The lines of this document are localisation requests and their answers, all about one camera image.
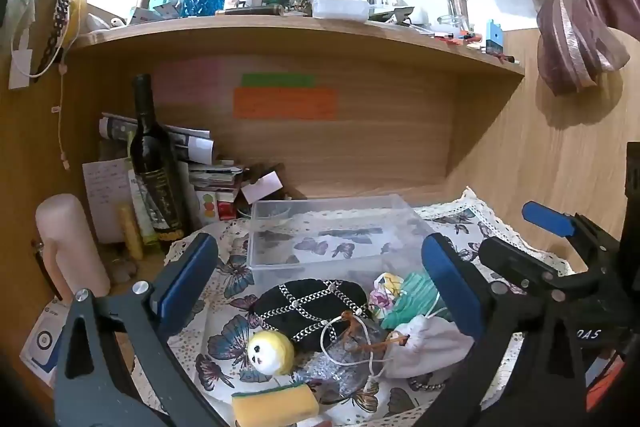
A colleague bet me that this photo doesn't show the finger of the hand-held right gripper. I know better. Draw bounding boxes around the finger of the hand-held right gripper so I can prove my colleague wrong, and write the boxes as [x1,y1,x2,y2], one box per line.
[521,201,626,270]
[478,237,573,295]

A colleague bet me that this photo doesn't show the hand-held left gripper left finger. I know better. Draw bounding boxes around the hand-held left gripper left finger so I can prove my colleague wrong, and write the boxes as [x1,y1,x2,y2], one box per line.
[52,232,231,427]

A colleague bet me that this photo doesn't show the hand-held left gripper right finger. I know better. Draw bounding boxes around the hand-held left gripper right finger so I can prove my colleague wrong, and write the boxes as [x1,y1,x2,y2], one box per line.
[414,233,587,427]

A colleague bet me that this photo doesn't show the green face mask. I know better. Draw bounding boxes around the green face mask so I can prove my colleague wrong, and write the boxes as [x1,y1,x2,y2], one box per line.
[381,272,452,331]

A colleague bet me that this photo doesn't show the butterfly printed tablecloth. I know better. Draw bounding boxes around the butterfly printed tablecloth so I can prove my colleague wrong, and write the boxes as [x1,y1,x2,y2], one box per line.
[164,187,574,427]

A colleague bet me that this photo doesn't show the floral cloth scrunchie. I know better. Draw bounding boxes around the floral cloth scrunchie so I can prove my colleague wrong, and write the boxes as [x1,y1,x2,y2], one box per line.
[369,272,404,311]

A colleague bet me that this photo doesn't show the small yellow bottle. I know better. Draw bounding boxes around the small yellow bottle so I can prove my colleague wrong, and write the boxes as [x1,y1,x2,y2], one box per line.
[118,204,146,261]

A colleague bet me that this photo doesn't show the box with coloured dots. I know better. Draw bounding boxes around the box with coloured dots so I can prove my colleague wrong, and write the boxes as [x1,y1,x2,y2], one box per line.
[194,188,241,224]

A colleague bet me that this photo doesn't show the dark beaded band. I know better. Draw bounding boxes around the dark beaded band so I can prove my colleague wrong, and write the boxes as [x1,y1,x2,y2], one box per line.
[409,376,447,392]

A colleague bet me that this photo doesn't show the stack of booklets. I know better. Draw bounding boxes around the stack of booklets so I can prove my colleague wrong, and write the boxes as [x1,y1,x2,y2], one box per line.
[187,159,247,188]

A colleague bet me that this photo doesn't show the yellow plush ball with face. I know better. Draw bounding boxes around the yellow plush ball with face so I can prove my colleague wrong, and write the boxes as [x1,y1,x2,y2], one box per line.
[245,330,295,377]

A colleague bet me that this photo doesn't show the white handwritten note paper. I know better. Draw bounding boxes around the white handwritten note paper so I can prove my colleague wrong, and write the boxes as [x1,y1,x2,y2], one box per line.
[82,158,135,246]

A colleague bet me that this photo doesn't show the dark wine bottle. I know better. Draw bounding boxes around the dark wine bottle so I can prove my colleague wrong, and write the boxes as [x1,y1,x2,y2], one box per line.
[129,74,189,254]

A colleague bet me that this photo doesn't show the white card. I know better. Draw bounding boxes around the white card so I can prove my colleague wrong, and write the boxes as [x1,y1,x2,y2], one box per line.
[240,171,283,203]

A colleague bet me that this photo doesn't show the pink cylinder candle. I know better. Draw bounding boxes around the pink cylinder candle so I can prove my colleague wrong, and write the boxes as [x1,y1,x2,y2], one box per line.
[34,194,111,304]

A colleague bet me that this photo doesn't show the rolled printed papers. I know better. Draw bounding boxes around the rolled printed papers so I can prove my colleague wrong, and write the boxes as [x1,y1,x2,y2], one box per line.
[98,111,216,164]

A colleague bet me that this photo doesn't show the clear glitter bag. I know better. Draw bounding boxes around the clear glitter bag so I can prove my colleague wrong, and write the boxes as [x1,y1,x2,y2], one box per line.
[295,312,397,404]

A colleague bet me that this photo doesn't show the clear plastic box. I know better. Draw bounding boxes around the clear plastic box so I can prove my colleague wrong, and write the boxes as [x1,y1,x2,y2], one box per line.
[248,194,442,290]

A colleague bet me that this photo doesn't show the yellow green sponge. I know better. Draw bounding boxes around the yellow green sponge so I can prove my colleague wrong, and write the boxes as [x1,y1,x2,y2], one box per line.
[231,382,321,427]

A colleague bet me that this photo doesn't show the white box with blue circle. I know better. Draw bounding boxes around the white box with blue circle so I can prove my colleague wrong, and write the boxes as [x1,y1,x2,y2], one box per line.
[19,301,72,389]

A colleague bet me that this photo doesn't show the mauve striped curtain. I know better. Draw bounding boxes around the mauve striped curtain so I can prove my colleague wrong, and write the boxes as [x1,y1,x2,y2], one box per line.
[449,0,632,97]

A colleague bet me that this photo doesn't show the small blue box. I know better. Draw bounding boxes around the small blue box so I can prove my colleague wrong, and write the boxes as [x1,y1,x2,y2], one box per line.
[485,20,505,54]

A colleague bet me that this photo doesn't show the pink sticky note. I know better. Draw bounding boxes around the pink sticky note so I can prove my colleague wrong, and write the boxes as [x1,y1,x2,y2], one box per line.
[154,59,220,104]

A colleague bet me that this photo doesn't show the orange sticky note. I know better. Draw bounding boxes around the orange sticky note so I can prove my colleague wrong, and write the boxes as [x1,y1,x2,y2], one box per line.
[233,87,339,120]

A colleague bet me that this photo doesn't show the green sticky note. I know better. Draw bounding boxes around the green sticky note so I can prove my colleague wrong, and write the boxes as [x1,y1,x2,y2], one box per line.
[241,73,316,89]

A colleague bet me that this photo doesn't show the glass jar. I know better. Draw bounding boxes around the glass jar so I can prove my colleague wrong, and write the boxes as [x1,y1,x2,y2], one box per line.
[446,0,471,31]

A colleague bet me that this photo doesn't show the wooden shelf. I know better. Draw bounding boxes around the wooden shelf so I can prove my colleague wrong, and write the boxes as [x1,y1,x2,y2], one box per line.
[64,13,526,78]

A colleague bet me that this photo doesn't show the black lace band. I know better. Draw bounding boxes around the black lace band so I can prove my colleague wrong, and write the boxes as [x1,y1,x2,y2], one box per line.
[31,0,71,76]

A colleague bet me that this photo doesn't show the white rectangular box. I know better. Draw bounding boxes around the white rectangular box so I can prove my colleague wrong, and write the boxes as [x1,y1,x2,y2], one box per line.
[312,0,371,21]

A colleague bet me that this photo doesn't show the white drawstring pouch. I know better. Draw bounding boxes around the white drawstring pouch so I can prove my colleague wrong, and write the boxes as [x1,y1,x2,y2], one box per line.
[384,314,474,379]

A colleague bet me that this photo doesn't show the brown cord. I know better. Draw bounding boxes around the brown cord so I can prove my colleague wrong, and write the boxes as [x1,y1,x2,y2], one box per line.
[341,311,408,354]

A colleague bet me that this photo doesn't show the black chain-pattern pouch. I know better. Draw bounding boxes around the black chain-pattern pouch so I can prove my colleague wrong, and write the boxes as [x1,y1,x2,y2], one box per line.
[248,278,374,351]

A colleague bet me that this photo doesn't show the beige earphone cord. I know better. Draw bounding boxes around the beige earphone cord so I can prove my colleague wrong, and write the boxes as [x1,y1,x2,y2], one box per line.
[56,51,70,168]

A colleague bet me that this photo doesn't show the white charger with cable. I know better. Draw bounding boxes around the white charger with cable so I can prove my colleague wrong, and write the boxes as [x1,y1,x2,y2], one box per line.
[8,0,35,90]

